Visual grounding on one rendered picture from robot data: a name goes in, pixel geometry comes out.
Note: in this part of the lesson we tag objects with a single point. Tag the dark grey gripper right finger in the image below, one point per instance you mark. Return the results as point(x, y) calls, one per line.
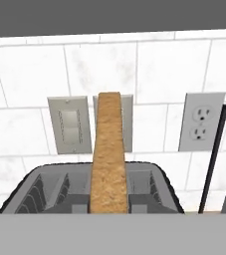
point(140, 203)

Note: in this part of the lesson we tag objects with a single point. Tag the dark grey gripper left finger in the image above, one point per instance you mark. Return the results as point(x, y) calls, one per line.
point(78, 203)

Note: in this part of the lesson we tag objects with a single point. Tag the brown bread slice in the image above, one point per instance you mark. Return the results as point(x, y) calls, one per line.
point(108, 156)

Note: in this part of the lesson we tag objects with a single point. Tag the grey toaster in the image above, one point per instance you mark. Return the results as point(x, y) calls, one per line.
point(51, 179)

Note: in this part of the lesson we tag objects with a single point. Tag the grey double wall socket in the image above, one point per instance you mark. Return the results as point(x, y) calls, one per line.
point(200, 123)

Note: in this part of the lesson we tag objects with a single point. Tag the dark grey wall cupboard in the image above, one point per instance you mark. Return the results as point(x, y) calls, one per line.
point(111, 15)

